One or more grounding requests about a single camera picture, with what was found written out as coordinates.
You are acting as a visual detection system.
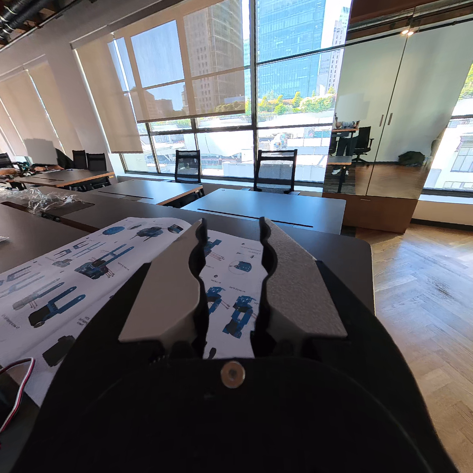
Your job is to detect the cream roller blind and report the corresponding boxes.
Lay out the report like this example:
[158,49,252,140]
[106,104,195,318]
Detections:
[0,70,29,156]
[27,62,62,149]

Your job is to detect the clear plastic wrapping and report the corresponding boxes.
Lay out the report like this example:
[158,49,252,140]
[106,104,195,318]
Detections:
[0,186,84,216]

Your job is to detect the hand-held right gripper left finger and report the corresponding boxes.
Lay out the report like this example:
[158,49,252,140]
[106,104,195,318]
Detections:
[118,218,210,359]

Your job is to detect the printed instruction booklet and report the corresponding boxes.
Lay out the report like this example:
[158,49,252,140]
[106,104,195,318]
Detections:
[0,216,269,407]

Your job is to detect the wood edged desk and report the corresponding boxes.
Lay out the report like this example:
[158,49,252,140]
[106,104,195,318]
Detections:
[13,169,116,190]

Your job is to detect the black ceiling pipes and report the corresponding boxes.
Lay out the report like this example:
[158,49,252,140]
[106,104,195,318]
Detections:
[0,0,62,42]

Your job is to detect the white roller blind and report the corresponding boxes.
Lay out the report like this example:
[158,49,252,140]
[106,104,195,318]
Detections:
[71,35,143,154]

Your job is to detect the large office window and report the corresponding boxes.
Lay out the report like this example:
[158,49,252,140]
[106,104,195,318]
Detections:
[111,0,352,185]
[423,63,473,193]

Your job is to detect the black mesh office chair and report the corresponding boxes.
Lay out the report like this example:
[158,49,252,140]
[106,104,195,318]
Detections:
[174,149,203,185]
[253,149,299,195]

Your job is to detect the translucent roller blind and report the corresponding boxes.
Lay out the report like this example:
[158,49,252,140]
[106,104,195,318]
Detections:
[112,0,247,123]

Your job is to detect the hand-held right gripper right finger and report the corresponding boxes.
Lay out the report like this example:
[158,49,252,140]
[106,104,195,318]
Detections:
[251,216,349,359]

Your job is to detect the grey slotted desk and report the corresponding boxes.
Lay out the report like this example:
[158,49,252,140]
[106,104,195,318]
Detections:
[86,179,204,206]
[180,188,347,236]

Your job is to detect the mirrored cabinet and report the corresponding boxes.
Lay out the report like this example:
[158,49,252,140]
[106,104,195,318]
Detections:
[321,0,473,234]

